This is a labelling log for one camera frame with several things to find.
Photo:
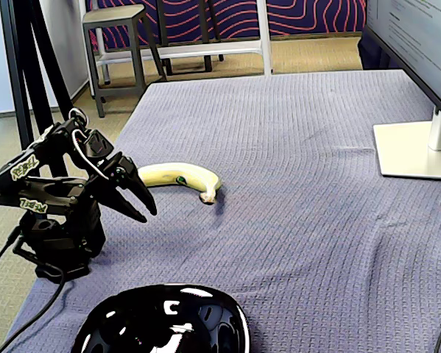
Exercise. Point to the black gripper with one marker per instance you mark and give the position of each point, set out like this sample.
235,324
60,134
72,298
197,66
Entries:
121,173

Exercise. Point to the yellow banana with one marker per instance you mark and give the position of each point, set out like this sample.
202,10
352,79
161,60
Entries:
176,173

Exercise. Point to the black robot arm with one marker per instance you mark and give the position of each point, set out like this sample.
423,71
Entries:
58,191

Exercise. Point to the glossy black plate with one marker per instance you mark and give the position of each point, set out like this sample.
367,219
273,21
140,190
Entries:
161,323

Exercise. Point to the blue textured table cloth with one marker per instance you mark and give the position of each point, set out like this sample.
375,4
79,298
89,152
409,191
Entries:
279,184

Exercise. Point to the black tripod stand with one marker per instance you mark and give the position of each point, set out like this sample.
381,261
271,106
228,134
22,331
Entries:
21,73

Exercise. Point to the black chair legs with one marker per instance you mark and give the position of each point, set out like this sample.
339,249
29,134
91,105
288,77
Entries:
205,36

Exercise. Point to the grey metal stool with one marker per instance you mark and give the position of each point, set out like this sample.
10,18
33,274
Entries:
113,16

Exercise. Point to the purple panel with red lines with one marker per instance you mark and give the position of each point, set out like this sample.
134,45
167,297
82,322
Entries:
308,18

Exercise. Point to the silver monitor stand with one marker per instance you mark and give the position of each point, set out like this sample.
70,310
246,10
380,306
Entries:
404,150

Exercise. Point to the computer monitor screen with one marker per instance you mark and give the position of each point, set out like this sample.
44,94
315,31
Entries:
419,36

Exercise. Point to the white table frame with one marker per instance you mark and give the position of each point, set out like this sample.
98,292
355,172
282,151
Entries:
264,36

